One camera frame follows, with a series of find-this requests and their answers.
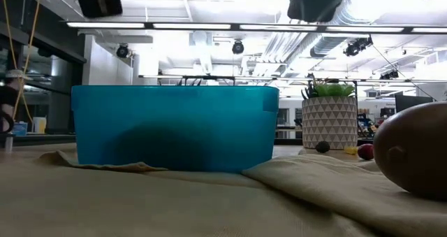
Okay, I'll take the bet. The olive tan cloth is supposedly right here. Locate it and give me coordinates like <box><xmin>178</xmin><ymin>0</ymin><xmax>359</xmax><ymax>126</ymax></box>
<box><xmin>0</xmin><ymin>142</ymin><xmax>447</xmax><ymax>237</ymax></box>

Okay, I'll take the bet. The brown toy kiwi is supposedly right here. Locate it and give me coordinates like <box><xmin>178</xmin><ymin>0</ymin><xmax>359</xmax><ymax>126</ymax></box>
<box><xmin>372</xmin><ymin>101</ymin><xmax>447</xmax><ymax>200</ymax></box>

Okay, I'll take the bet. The silver ventilation duct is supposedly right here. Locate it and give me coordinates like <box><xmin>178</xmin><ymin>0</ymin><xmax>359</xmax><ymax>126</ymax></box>
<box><xmin>309</xmin><ymin>0</ymin><xmax>378</xmax><ymax>58</ymax></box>

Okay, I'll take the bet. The black computer monitor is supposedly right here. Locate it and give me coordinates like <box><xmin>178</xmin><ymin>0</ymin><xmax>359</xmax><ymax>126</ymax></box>
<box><xmin>395</xmin><ymin>94</ymin><xmax>434</xmax><ymax>113</ymax></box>

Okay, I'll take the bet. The succulent in white patterned pot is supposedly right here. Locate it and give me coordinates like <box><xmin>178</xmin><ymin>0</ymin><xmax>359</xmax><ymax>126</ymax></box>
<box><xmin>300</xmin><ymin>74</ymin><xmax>359</xmax><ymax>150</ymax></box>

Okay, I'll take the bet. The black ceiling spotlight cluster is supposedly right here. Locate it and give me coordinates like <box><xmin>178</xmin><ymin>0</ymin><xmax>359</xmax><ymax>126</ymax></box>
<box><xmin>379</xmin><ymin>69</ymin><xmax>400</xmax><ymax>80</ymax></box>
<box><xmin>343</xmin><ymin>36</ymin><xmax>374</xmax><ymax>57</ymax></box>

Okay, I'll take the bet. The overhead LED light bar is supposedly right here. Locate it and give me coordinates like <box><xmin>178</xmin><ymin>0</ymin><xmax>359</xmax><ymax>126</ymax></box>
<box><xmin>66</xmin><ymin>20</ymin><xmax>447</xmax><ymax>34</ymax></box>

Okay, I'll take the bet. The person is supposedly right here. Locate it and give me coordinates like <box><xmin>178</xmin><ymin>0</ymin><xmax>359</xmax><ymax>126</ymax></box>
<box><xmin>0</xmin><ymin>69</ymin><xmax>33</xmax><ymax>135</ymax></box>

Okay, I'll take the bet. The yellow cable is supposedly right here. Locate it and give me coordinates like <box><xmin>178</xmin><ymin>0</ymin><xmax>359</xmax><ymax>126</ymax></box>
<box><xmin>0</xmin><ymin>0</ymin><xmax>43</xmax><ymax>123</ymax></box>

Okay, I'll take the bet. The small blue box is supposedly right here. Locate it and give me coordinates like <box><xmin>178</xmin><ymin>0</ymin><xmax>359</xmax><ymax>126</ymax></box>
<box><xmin>12</xmin><ymin>121</ymin><xmax>28</xmax><ymax>136</ymax></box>

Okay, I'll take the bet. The blue plastic tupperware container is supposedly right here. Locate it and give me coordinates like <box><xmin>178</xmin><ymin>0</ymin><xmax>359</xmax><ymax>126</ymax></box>
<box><xmin>71</xmin><ymin>85</ymin><xmax>280</xmax><ymax>173</ymax></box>

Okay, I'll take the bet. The yellow plastic container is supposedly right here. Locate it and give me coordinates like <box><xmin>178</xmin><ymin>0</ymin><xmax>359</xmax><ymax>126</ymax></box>
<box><xmin>32</xmin><ymin>117</ymin><xmax>47</xmax><ymax>134</ymax></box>

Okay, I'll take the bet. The red toy cherry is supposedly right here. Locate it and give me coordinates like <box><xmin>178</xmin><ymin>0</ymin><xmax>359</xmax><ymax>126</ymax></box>
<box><xmin>357</xmin><ymin>143</ymin><xmax>374</xmax><ymax>161</ymax></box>

